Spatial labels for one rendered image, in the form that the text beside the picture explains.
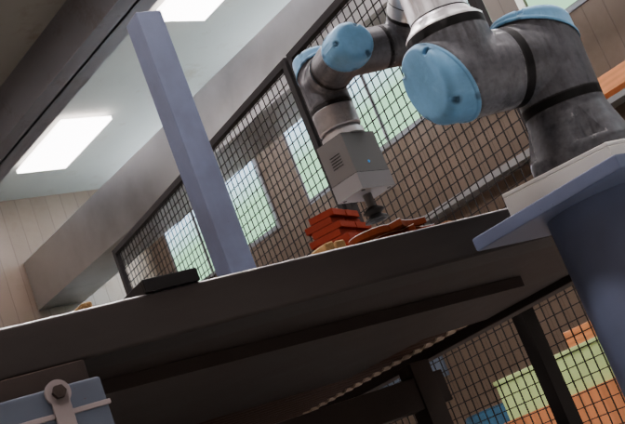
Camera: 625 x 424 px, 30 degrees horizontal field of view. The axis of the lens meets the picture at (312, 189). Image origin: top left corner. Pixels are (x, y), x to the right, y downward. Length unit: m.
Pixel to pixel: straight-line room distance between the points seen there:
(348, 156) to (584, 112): 0.46
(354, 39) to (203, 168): 2.09
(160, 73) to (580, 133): 2.58
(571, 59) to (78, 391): 0.80
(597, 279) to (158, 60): 2.68
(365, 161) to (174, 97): 2.12
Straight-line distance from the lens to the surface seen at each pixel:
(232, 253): 3.84
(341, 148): 1.94
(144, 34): 4.10
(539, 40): 1.65
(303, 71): 2.00
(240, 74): 10.19
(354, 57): 1.88
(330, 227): 2.71
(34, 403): 1.34
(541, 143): 1.64
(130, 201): 11.82
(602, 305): 1.60
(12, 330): 1.38
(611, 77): 6.45
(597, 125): 1.63
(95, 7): 9.79
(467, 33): 1.59
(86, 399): 1.36
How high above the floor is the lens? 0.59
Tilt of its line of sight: 15 degrees up
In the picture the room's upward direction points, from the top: 22 degrees counter-clockwise
